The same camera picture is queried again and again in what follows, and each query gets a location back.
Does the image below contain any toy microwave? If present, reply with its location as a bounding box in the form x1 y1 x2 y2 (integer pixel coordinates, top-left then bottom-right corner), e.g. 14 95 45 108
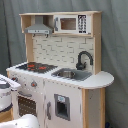
54 15 91 34

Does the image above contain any black toy stovetop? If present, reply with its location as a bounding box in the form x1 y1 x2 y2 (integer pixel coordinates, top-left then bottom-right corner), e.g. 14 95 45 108
18 62 55 73

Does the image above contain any black toy faucet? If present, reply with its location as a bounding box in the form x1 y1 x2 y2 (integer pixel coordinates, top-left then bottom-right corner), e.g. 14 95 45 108
76 51 93 70

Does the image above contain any grey toy sink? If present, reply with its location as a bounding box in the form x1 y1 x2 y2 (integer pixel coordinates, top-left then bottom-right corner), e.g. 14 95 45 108
52 68 92 81

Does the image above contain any white cabinet door with dispenser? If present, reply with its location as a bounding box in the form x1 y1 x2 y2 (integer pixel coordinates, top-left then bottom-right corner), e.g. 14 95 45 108
45 81 82 128

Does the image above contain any right red stove knob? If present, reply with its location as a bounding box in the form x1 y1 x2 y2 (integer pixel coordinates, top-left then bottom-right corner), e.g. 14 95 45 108
31 81 37 88

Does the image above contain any white oven door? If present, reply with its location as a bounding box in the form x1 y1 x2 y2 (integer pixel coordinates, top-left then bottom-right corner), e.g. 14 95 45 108
12 91 44 128

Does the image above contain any wooden toy kitchen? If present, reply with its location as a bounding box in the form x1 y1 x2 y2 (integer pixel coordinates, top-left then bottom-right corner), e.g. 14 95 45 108
7 11 114 128

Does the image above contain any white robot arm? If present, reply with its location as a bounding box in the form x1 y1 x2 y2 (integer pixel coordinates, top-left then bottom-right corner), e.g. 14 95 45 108
0 74 39 128

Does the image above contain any grey range hood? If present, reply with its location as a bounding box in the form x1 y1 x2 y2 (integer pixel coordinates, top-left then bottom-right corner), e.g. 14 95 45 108
24 16 53 35

